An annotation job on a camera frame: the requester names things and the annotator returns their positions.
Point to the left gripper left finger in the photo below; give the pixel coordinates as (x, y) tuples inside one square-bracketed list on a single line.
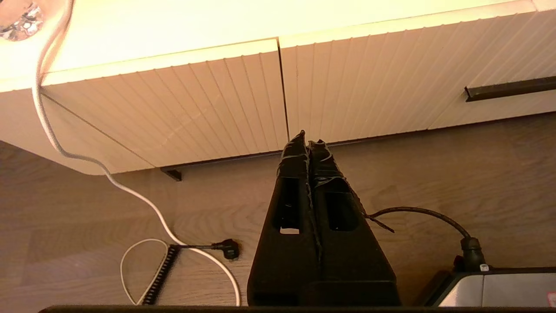
[(282, 269)]

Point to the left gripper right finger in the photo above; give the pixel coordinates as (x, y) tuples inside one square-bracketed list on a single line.
[(356, 269)]

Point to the white ribbed drawer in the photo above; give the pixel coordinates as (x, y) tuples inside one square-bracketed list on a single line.
[(391, 87)]

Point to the grey robot base chassis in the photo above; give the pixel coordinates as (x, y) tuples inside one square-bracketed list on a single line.
[(499, 289)]

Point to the white TV cabinet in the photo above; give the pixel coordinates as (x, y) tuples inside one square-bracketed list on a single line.
[(173, 26)]

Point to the white ribbed cabinet door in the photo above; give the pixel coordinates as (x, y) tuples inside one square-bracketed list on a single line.
[(173, 108)]

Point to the white plain cabinet panel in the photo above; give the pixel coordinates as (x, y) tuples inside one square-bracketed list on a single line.
[(65, 143)]

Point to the clear glass object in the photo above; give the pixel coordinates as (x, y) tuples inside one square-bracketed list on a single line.
[(19, 21)]

